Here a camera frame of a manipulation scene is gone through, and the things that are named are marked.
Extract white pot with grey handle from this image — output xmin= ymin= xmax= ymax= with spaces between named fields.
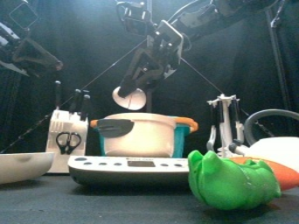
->
xmin=96 ymin=112 xmax=177 ymax=158

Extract green toy bell pepper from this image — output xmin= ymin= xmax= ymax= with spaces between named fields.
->
xmin=187 ymin=150 xmax=283 ymax=212

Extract white kettle with grey handle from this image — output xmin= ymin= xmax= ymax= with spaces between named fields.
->
xmin=228 ymin=108 xmax=299 ymax=173

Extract white grey toy cooker base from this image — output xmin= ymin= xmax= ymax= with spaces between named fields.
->
xmin=67 ymin=155 xmax=192 ymax=186

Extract black-handled knife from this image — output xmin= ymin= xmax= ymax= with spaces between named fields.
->
xmin=69 ymin=88 xmax=81 ymax=116
xmin=53 ymin=80 xmax=63 ymax=111
xmin=79 ymin=94 xmax=92 ymax=122

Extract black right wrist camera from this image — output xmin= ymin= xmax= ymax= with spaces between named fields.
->
xmin=115 ymin=1 xmax=155 ymax=38

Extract white knife block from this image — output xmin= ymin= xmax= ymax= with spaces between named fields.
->
xmin=44 ymin=108 xmax=89 ymax=174

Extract thin diagonal cord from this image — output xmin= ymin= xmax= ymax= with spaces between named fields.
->
xmin=180 ymin=57 xmax=276 ymax=138
xmin=0 ymin=38 xmax=148 ymax=155

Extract white cooking pot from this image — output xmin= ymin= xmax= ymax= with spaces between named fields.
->
xmin=88 ymin=115 xmax=200 ymax=158

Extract white utensil rack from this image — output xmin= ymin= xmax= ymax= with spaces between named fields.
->
xmin=205 ymin=93 xmax=247 ymax=158

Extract black metal frame pole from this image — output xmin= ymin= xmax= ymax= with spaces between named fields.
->
xmin=265 ymin=0 xmax=299 ymax=137

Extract grey hanging utensil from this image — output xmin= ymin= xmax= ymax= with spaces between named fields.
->
xmin=205 ymin=124 xmax=217 ymax=152

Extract orange toy carrot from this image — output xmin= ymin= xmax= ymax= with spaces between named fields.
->
xmin=228 ymin=156 xmax=299 ymax=192

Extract black scissors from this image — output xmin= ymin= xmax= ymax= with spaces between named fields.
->
xmin=55 ymin=131 xmax=83 ymax=156

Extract white bowl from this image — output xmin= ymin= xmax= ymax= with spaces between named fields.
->
xmin=0 ymin=151 xmax=56 ymax=186

